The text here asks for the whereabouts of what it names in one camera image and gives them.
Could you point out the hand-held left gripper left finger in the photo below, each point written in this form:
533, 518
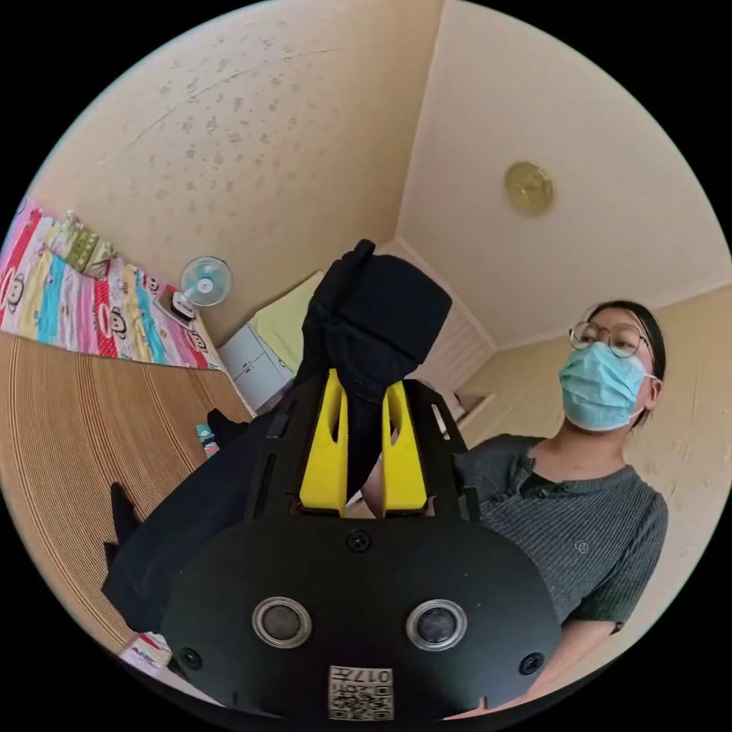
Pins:
323, 457

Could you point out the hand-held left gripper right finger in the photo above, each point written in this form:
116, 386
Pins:
405, 463

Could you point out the black pants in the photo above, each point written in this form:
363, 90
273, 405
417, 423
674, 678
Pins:
372, 320

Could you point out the white cupboard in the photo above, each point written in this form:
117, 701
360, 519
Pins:
254, 366

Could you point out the window with yellow curtain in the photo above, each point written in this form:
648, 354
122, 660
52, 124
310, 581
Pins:
283, 326

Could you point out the person's body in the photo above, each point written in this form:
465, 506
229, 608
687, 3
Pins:
577, 514

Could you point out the small white fan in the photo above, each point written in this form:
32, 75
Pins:
201, 285

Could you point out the bed with woven mat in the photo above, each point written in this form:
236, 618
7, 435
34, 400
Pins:
68, 412

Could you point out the round gold ceiling lamp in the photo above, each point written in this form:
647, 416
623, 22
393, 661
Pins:
529, 187

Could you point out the green patterned pillow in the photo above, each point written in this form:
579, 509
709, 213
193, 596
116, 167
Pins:
83, 246

